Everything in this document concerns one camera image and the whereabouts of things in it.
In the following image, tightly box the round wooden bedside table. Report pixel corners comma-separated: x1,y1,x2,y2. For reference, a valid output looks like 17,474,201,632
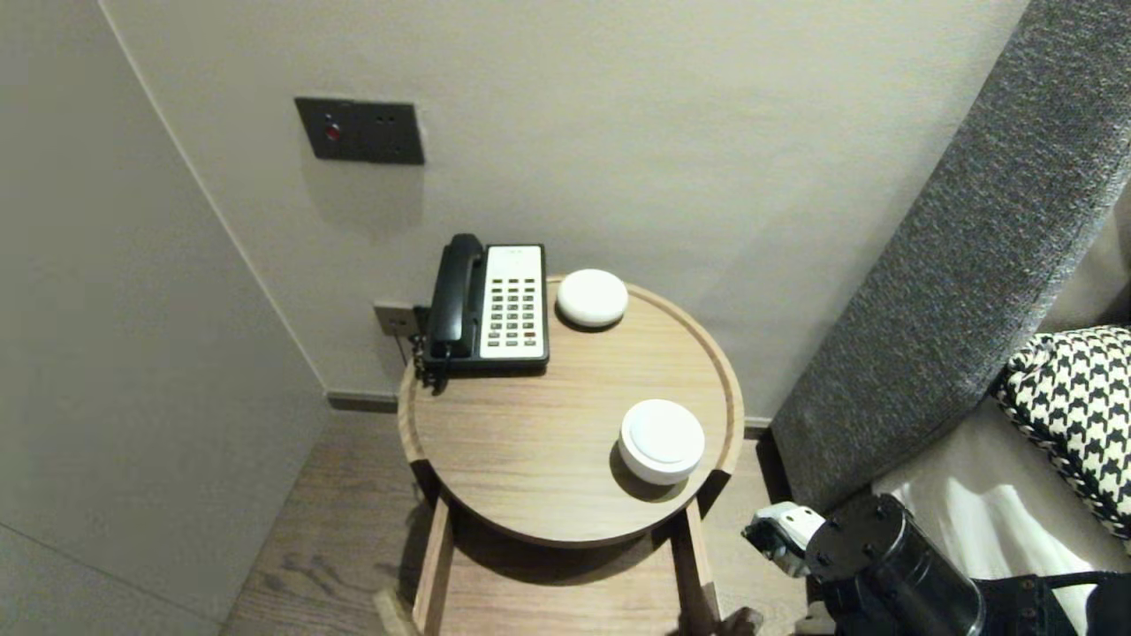
397,276,745,550

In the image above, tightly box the white round lidded jar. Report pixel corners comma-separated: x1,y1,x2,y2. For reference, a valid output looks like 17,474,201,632
618,398,707,487

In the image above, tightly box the dark wall switch panel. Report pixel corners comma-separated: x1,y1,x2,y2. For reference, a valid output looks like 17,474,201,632
293,97,425,166

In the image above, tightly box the beige wall socket plate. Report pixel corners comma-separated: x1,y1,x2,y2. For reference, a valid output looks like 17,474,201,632
374,303,418,338

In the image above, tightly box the plain white pillow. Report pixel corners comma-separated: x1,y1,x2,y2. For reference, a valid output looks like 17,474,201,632
1034,172,1131,335

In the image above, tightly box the grey fabric headboard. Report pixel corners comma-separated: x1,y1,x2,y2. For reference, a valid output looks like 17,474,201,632
770,0,1131,518

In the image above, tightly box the black white desk telephone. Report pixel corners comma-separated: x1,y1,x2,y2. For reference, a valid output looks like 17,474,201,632
422,244,550,372

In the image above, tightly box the black white houndstooth pillow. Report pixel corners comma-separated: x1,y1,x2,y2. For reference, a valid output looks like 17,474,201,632
990,325,1131,556

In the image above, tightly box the black telephone handset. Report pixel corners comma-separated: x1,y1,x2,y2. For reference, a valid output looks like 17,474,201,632
427,233,486,359

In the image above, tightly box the white round puck speaker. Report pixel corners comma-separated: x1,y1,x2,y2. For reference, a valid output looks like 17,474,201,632
556,269,629,331

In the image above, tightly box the white bed sheet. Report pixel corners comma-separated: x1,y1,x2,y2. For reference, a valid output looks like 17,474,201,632
870,397,1131,636

